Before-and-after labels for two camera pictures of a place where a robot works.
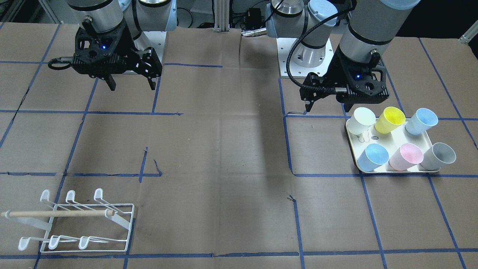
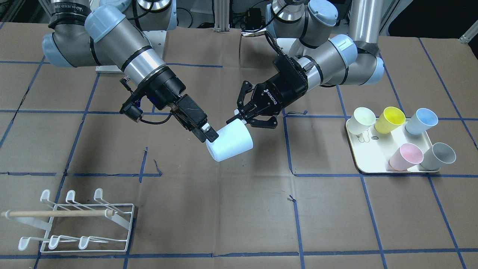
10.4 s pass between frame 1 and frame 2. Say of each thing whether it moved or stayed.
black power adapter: stayed
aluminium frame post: stayed
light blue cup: moved
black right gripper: moved
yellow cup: stayed
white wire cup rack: stayed
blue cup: stayed
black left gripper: moved
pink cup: stayed
